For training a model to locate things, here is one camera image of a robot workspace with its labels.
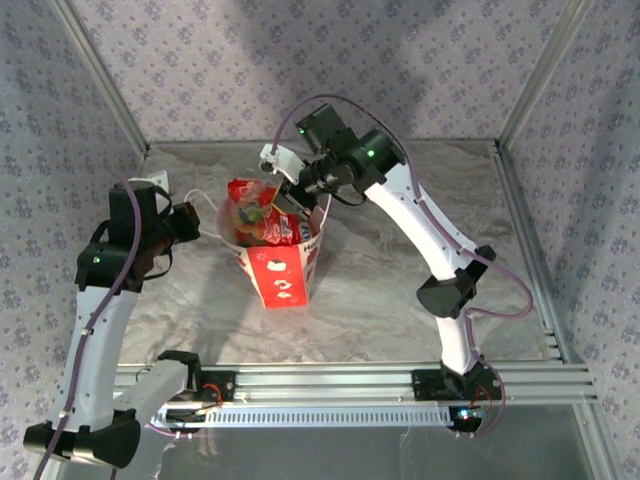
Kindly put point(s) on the red and white paper bag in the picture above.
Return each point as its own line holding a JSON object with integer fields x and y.
{"x": 280, "y": 280}

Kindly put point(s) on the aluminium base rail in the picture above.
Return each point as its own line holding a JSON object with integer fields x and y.
{"x": 325, "y": 382}

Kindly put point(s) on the aluminium side rail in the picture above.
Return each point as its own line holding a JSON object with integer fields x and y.
{"x": 519, "y": 210}

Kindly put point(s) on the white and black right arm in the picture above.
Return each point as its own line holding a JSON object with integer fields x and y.
{"x": 425, "y": 225}

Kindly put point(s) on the aluminium frame post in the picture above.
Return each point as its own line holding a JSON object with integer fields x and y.
{"x": 102, "y": 75}
{"x": 541, "y": 75}

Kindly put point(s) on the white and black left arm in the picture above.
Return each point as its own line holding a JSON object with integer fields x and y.
{"x": 95, "y": 350}

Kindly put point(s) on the red fruit snack packet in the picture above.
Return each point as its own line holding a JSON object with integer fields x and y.
{"x": 260, "y": 220}

